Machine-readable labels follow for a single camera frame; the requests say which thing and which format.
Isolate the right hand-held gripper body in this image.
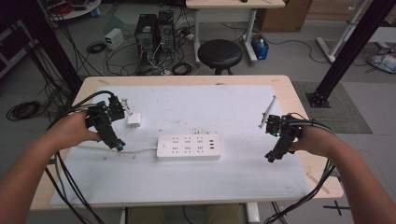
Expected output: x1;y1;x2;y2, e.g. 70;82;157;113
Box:
264;114;303;163

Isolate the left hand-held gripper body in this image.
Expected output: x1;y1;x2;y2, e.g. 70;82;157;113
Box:
85;94;127;152

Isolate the person's right hand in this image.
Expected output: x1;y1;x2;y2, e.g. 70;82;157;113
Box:
291;124;339;157

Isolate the person's left hand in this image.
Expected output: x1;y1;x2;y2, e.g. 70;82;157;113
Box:
50;110;103;151

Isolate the white charger plug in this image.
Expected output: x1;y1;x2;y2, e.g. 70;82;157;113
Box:
126;112;142;128

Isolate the wooden table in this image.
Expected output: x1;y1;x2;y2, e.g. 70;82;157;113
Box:
30;74;345;212

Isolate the grey floor mat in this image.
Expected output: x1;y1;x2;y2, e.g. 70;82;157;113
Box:
291;80;374;135

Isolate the blue box with bottles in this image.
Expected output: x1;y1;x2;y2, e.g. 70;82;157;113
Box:
250;34;270;62

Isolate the small white power supply box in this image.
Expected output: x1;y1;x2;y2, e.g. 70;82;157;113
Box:
104;28;125;50

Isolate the white power strip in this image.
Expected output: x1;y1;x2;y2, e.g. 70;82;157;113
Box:
156;133;223;161

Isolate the black computer tower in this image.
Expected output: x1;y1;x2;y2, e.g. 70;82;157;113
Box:
157;9;176;54
134;13;158;68

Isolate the black round stool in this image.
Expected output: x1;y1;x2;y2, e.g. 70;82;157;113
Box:
197;38;244;76

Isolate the white table mat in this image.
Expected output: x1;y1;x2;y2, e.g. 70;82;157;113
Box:
49;84;312;207

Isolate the cardboard box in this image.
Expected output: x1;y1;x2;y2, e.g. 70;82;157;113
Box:
257;0;313;33

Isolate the white metal stand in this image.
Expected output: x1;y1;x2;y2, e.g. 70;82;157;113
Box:
315;0;396;64

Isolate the round white table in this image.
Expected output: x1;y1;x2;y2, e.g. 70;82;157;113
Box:
40;0;103;21

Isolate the white desk with metal legs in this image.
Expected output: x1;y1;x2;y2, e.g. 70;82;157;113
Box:
185;0;287;67

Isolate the clear plastic bag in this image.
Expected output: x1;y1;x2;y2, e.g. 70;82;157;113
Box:
366;51;396;75

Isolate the white power strip cable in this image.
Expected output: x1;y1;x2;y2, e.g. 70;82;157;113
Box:
77;144;159;154

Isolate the right gripper black cable bundle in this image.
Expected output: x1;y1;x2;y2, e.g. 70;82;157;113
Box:
263;112;338;224

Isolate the gripper black cable bundle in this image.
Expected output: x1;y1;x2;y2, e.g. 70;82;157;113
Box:
263;112;338;224
44;90;117;224

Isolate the coiled black cable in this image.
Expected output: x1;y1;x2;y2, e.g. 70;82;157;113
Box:
6;100;42;122
86;40;107;55
171;62;193;77

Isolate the left gripper black cable bundle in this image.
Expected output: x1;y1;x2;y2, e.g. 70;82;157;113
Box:
44;90;117;224

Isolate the black aluminium post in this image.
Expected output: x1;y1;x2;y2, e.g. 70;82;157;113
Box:
305;0;396;109
18;0;84;94

